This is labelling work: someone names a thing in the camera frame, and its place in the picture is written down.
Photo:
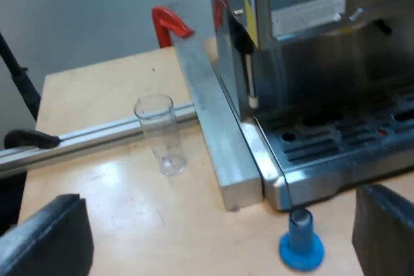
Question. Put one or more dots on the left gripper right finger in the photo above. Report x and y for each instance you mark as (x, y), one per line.
(385, 230)

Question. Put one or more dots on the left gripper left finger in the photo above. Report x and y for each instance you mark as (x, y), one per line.
(48, 240)

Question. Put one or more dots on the blue tamper with steel top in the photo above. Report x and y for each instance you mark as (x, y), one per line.
(301, 247)

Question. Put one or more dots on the clear measuring glass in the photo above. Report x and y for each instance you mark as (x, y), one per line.
(160, 133)

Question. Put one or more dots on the steel espresso machine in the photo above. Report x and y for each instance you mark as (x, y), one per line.
(310, 72)

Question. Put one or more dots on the metal block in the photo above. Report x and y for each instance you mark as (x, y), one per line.
(220, 127)

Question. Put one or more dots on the red clamp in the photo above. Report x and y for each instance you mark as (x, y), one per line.
(168, 25)

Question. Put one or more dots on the aluminium rail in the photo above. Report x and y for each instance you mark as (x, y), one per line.
(97, 137)

